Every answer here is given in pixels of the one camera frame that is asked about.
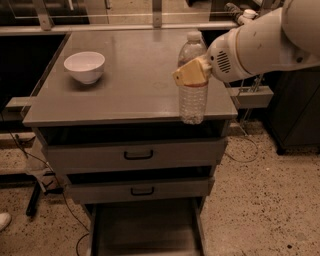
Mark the clear plastic water bottle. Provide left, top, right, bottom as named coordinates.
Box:
left=178, top=31, right=208, bottom=125

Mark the white power cable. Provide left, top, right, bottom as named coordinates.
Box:
left=223, top=79, right=260, bottom=164

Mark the black floor cable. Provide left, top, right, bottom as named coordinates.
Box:
left=0, top=113, right=91, bottom=256

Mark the grey drawer cabinet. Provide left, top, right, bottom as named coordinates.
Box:
left=21, top=28, right=239, bottom=256

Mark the white shoe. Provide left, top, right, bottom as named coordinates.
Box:
left=0, top=212, right=12, bottom=232

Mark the top grey drawer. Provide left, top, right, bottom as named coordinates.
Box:
left=45, top=138, right=227, bottom=174

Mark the middle grey drawer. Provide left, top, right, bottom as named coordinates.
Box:
left=69, top=178, right=214, bottom=204

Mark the dark side cabinet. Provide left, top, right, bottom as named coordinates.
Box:
left=265, top=67, right=320, bottom=155

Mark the black floor stand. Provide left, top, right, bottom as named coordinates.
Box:
left=26, top=171, right=64, bottom=217

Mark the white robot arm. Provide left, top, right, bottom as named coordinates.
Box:
left=173, top=0, right=320, bottom=86

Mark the open bottom grey drawer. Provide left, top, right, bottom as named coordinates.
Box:
left=86, top=198, right=207, bottom=256

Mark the white ceramic bowl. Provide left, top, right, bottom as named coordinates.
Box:
left=64, top=51, right=105, bottom=84

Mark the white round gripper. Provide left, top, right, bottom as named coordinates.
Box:
left=172, top=29, right=249, bottom=87

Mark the white power strip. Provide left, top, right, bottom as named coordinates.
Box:
left=224, top=2, right=258, bottom=26

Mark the diagonal metal rod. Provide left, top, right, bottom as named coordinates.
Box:
left=250, top=74, right=264, bottom=92

